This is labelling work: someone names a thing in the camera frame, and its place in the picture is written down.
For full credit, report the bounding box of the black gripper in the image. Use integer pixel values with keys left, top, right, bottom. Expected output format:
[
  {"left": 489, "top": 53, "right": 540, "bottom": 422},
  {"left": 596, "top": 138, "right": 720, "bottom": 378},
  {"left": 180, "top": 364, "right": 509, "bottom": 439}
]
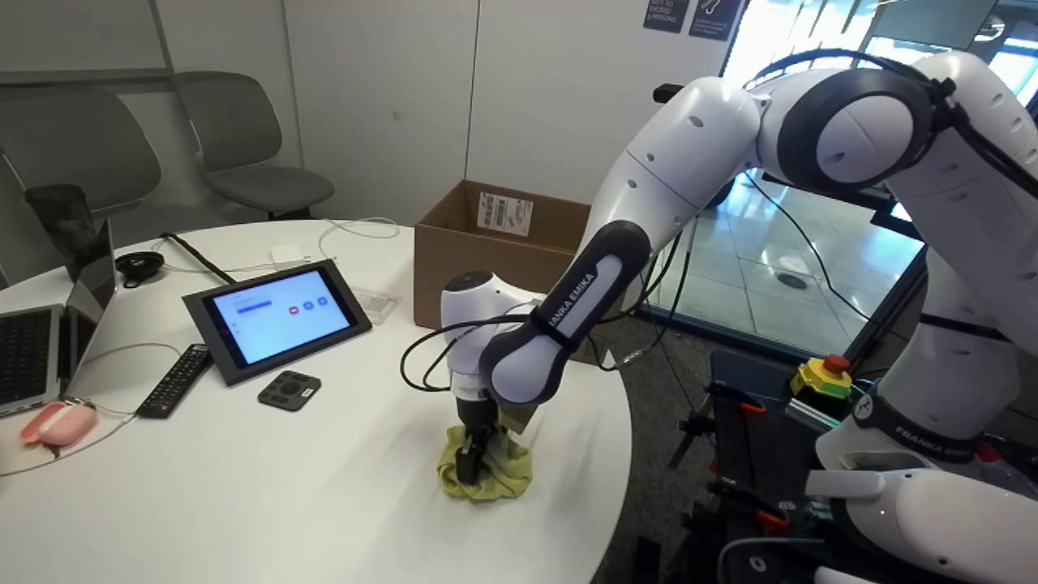
[{"left": 452, "top": 397, "right": 509, "bottom": 486}]

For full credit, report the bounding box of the yellow towel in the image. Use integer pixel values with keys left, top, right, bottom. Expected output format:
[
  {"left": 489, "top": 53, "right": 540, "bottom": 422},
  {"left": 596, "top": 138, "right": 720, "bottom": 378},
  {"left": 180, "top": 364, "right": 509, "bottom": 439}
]
[{"left": 433, "top": 419, "right": 538, "bottom": 507}]

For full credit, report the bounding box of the brown cardboard box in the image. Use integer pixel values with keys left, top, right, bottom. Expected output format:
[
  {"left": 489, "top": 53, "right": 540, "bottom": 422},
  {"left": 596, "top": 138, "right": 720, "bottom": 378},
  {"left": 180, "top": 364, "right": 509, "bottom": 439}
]
[{"left": 413, "top": 179, "right": 629, "bottom": 367}]

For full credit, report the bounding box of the black smartphone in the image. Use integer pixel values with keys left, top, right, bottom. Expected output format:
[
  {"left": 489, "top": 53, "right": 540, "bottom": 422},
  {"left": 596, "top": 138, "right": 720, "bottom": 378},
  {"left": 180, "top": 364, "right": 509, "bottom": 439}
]
[{"left": 255, "top": 367, "right": 325, "bottom": 417}]

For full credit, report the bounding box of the black tablet with lit screen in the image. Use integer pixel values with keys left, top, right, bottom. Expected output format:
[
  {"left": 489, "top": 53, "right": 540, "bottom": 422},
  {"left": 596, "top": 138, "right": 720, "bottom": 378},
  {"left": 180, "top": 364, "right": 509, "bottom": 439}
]
[{"left": 178, "top": 256, "right": 376, "bottom": 389}]

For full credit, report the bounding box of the black remote control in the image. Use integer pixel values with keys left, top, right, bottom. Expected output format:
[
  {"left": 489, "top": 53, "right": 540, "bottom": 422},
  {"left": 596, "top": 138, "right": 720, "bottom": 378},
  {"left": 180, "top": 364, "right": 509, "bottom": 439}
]
[{"left": 133, "top": 340, "right": 215, "bottom": 422}]

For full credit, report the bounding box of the yellow red emergency stop button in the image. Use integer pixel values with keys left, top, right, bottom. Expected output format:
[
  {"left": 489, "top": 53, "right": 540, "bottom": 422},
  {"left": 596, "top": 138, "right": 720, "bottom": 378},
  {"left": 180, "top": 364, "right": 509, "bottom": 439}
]
[{"left": 787, "top": 353, "right": 861, "bottom": 409}]

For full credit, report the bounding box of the grey office chair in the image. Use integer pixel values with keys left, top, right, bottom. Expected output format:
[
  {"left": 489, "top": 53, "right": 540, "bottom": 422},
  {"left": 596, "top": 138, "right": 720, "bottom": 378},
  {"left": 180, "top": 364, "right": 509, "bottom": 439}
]
[
  {"left": 173, "top": 70, "right": 336, "bottom": 223},
  {"left": 0, "top": 84, "right": 236, "bottom": 290}
]

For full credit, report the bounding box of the black round desk device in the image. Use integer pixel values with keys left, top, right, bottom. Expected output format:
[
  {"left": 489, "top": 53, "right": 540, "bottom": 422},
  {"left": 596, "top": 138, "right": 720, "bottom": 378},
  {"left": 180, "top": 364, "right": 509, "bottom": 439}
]
[{"left": 114, "top": 251, "right": 169, "bottom": 290}]

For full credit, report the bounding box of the silver laptop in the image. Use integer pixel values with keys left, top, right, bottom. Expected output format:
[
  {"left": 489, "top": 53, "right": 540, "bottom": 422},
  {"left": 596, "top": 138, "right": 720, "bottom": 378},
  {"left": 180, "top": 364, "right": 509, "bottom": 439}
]
[{"left": 0, "top": 220, "right": 121, "bottom": 419}]

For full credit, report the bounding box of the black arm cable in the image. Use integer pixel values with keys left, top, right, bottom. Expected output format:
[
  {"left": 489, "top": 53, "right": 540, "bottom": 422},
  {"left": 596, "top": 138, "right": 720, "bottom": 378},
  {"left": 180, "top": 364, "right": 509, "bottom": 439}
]
[{"left": 397, "top": 220, "right": 701, "bottom": 397}]

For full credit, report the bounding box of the black table cable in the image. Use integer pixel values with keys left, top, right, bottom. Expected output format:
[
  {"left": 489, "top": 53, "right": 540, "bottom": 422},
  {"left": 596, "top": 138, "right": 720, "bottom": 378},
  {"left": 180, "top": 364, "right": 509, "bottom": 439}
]
[{"left": 160, "top": 232, "right": 236, "bottom": 290}]

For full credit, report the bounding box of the dark wall poster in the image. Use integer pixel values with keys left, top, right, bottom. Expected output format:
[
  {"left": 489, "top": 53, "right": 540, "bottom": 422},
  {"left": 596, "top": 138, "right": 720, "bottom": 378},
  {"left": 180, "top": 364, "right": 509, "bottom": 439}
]
[
  {"left": 689, "top": 0, "right": 750, "bottom": 43},
  {"left": 641, "top": 0, "right": 695, "bottom": 35}
]

